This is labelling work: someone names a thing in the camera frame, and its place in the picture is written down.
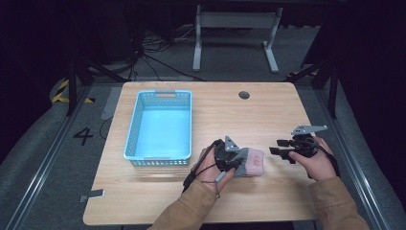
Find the white metal desk frame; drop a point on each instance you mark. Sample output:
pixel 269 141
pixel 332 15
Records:
pixel 236 20

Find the person's left hand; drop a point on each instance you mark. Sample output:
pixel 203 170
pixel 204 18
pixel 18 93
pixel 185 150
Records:
pixel 209 172

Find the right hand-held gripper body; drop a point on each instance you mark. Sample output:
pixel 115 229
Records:
pixel 304 145

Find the light blue plastic basket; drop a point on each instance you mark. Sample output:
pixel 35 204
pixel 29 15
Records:
pixel 162 127

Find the small grey metal plate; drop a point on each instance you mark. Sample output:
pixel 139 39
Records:
pixel 92 195

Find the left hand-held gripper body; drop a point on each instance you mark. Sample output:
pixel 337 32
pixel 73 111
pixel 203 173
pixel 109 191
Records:
pixel 225 153

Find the person's right hand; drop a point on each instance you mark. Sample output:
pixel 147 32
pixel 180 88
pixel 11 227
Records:
pixel 314 167

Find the black metal stand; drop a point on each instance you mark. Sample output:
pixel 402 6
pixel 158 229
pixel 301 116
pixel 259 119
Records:
pixel 332 83
pixel 72 83

